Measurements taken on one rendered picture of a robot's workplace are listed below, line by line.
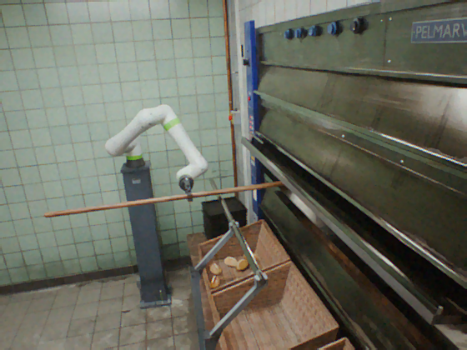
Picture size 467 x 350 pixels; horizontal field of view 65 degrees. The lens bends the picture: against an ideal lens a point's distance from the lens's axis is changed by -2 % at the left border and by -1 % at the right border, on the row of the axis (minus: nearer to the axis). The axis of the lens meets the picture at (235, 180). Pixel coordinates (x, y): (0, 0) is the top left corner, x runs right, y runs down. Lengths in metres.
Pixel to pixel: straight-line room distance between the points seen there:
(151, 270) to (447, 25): 2.70
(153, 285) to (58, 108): 1.63
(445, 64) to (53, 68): 2.84
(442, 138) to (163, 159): 2.67
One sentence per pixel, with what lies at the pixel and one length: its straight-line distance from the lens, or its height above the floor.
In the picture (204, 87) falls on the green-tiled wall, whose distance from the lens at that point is 3.29.
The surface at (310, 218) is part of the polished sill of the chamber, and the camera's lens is 1.88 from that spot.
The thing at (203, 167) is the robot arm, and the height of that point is 1.27.
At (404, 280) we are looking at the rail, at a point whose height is 1.44.
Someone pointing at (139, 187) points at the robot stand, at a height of 1.05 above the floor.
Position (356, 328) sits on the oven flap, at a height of 0.95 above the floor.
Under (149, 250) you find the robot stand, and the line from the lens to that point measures 3.09.
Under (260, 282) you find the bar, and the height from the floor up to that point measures 1.16.
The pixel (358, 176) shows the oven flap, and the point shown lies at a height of 1.54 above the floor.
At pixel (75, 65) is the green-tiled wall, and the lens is 3.30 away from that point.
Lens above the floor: 1.99
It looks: 20 degrees down
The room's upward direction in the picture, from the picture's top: 4 degrees counter-clockwise
